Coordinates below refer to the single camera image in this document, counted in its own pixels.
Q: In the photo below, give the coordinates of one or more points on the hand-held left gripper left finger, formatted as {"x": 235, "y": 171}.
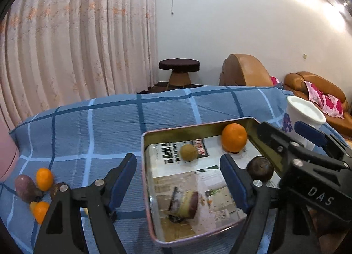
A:
{"x": 121, "y": 186}

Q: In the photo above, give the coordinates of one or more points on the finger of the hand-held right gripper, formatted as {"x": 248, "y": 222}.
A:
{"x": 271, "y": 136}
{"x": 312, "y": 132}

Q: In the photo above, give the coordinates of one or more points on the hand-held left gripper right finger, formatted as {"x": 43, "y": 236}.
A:
{"x": 233, "y": 185}

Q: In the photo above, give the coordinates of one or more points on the dark brown passion fruit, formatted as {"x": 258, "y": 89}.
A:
{"x": 260, "y": 168}
{"x": 55, "y": 190}

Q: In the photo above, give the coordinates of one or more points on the metal tin tray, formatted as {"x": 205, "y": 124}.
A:
{"x": 165, "y": 136}

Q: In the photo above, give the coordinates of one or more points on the white cup purple floral print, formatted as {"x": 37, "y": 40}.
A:
{"x": 302, "y": 108}

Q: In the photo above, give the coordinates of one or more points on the newspaper tray lining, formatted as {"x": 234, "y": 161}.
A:
{"x": 220, "y": 211}

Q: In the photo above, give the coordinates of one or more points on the pink floral pillow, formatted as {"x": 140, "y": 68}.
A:
{"x": 327, "y": 99}

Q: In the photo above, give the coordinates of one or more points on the large orange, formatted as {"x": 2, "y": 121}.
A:
{"x": 234, "y": 137}

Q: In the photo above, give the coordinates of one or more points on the brown leather sofa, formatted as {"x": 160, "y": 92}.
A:
{"x": 316, "y": 80}

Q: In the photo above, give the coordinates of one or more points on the cut purple sweet potato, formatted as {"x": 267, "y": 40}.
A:
{"x": 184, "y": 204}

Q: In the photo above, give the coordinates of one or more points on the pink cloth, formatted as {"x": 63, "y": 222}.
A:
{"x": 275, "y": 81}

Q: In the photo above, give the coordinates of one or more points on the small tan round fruit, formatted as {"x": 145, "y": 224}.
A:
{"x": 188, "y": 153}

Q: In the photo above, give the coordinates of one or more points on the blue plaid blanket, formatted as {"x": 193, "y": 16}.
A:
{"x": 96, "y": 132}

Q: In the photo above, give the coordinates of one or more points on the brown leather armchair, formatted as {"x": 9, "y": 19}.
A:
{"x": 247, "y": 71}

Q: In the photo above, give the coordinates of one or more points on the small mandarin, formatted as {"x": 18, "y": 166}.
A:
{"x": 40, "y": 212}
{"x": 44, "y": 179}

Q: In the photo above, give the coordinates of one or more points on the purple-brown fruit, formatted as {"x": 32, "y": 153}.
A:
{"x": 25, "y": 188}

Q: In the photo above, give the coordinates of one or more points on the round dark stool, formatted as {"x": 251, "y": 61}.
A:
{"x": 178, "y": 64}

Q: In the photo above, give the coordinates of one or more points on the pink floral curtain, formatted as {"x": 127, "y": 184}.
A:
{"x": 77, "y": 36}

